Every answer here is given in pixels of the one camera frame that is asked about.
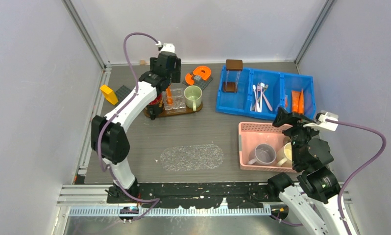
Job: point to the cream yellow mug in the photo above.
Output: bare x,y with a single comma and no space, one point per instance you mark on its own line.
284,156

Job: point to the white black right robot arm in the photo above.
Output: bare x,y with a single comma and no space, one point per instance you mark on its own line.
317,200

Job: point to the grey baseplate with orange track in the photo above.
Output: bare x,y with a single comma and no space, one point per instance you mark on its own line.
201,77

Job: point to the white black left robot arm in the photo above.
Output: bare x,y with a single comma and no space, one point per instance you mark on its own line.
108,133

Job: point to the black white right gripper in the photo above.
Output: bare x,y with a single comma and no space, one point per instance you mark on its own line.
298,121

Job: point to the pink plastic basket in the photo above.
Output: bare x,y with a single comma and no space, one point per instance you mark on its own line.
253,134

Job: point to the dark grey studded baseplate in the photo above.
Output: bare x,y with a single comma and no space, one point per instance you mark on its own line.
122,92

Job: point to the clear holder with brown lid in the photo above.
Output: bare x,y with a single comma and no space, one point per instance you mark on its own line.
233,70

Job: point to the clear glass toothbrush holder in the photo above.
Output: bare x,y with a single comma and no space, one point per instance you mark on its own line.
178,101

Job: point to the white toothbrush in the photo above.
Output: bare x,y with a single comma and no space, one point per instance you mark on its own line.
258,103

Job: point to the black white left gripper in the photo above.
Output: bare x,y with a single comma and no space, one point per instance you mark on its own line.
175,73

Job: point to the lilac translucent mug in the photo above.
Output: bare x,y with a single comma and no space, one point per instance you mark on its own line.
262,154

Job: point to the brown oval wooden tray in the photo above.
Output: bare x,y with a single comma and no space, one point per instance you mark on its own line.
187,111

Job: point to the yellow toy block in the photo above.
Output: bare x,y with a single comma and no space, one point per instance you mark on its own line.
109,94

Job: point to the light green mug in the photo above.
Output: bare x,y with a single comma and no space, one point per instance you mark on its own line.
193,97

